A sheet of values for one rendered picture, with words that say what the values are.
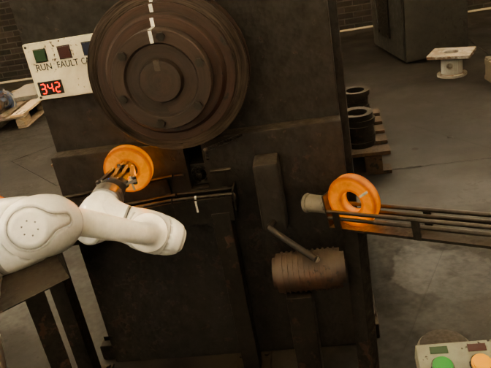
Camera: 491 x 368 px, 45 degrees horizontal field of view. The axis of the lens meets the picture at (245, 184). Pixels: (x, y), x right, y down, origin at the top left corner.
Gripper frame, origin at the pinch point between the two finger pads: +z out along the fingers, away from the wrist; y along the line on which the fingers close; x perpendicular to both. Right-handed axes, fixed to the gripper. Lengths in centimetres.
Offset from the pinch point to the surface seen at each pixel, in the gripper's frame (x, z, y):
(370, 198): -11, -22, 73
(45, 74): 29.4, 11.7, -22.0
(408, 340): -85, 2, 83
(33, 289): -22.6, -30.7, -27.0
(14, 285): -23, -27, -35
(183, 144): 5.0, -2.9, 19.9
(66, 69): 30.0, 11.7, -14.7
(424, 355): -20, -72, 77
